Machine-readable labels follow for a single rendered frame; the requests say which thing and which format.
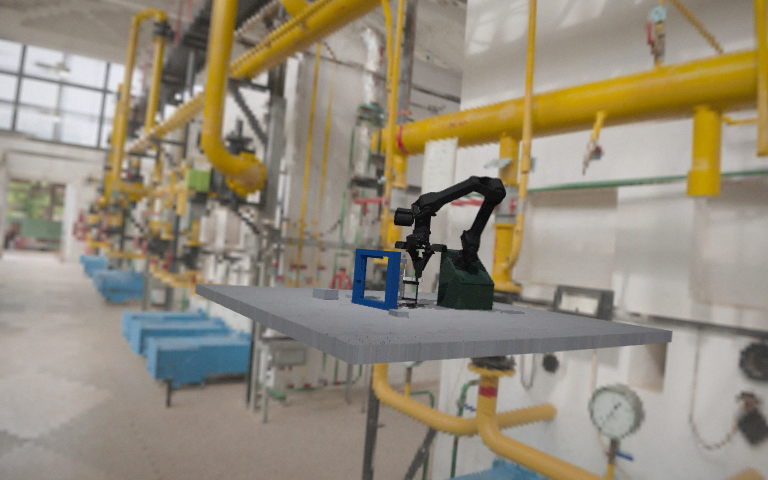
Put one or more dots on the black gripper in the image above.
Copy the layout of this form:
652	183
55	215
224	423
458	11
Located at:
429	249

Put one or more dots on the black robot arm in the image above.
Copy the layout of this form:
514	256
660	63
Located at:
429	203

